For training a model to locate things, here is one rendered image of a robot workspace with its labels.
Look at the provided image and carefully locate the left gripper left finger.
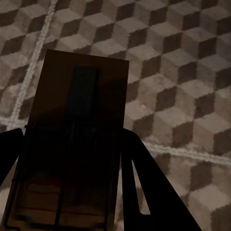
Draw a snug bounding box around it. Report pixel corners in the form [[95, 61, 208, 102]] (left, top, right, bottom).
[[0, 128, 24, 185]]

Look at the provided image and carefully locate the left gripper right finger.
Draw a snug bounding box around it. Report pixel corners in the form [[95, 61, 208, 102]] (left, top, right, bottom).
[[121, 128, 202, 231]]

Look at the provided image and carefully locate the mousetrap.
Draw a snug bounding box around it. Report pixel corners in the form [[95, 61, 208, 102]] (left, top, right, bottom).
[[0, 49, 129, 231]]

